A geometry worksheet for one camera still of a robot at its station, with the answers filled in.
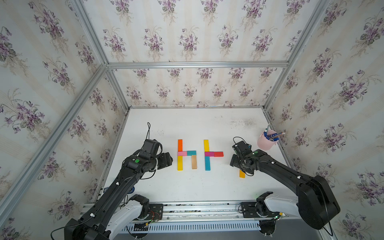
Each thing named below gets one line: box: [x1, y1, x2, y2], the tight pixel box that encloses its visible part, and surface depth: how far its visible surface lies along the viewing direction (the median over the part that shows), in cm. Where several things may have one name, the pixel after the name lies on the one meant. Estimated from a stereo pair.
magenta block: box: [204, 151, 215, 157], surface depth 95 cm
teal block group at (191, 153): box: [187, 150, 197, 156], surface depth 95 cm
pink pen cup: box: [257, 129, 279, 151], surface depth 93 cm
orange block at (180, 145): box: [178, 139, 183, 152], surface depth 100 cm
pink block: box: [177, 151, 188, 156], surface depth 95 cm
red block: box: [214, 151, 224, 157], surface depth 95 cm
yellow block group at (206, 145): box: [203, 139, 209, 152], surface depth 100 cm
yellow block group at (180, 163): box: [177, 155, 184, 172], surface depth 92 cm
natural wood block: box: [191, 155, 197, 170], surface depth 92 cm
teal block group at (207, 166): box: [205, 156, 211, 171], surface depth 91 cm
